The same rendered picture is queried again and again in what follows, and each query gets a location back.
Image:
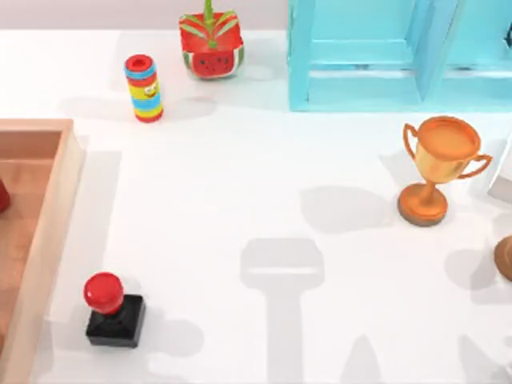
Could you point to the watermelon plant pot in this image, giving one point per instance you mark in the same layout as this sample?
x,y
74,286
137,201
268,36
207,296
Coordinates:
x,y
210,52

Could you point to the stack of coloured rings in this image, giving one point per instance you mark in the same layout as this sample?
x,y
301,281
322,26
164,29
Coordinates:
x,y
145,92

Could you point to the light blue rack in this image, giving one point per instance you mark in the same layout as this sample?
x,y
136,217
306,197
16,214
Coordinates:
x,y
360,72

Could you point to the gold trophy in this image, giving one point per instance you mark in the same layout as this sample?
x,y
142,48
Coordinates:
x,y
438,160

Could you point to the red and black stamp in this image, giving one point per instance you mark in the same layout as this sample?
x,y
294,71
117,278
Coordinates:
x,y
112,316

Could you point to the shallow salmon-coloured box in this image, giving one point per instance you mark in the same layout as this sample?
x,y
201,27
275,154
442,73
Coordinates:
x,y
32,240

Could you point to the white and grey object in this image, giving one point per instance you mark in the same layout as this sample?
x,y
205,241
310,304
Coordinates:
x,y
503,176

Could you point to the red object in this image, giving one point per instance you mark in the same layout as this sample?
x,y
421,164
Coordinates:
x,y
2,196

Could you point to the brown round object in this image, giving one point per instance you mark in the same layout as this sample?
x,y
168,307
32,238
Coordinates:
x,y
505,256

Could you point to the dark object in rack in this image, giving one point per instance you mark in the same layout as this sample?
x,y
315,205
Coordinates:
x,y
509,40

